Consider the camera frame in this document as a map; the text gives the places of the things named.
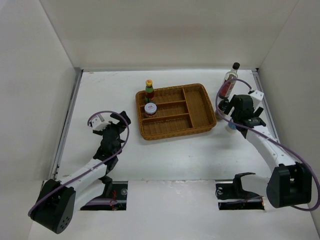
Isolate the woven wicker divided tray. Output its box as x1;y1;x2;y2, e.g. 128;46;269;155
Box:
135;83;217;141

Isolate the small brown black-capped bottle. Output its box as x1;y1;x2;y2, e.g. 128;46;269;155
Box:
215;98;229;121

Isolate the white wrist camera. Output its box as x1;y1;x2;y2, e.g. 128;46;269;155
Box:
89;117;110;132
248;89;264;109

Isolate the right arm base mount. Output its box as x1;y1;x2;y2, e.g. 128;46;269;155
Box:
215;172;265;211

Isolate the tall dark soy sauce bottle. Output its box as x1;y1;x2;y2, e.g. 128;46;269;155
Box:
218;62;240;99

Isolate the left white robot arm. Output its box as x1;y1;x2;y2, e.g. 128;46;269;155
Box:
27;111;131;234

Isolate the red sauce bottle green label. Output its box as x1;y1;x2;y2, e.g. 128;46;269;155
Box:
144;79;155;104

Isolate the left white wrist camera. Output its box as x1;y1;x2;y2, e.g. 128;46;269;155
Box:
89;117;110;132

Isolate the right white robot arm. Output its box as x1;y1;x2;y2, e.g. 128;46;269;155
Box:
224;94;312;208

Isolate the small jar white lid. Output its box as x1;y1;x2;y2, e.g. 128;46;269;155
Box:
144;102;158;118

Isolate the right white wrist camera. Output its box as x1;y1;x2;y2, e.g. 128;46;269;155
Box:
248;89;264;109

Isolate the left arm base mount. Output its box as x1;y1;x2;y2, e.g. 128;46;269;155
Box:
80;176;129;211

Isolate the silver-capped blue label shaker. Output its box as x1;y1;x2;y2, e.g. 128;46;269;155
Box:
225;122;237;133

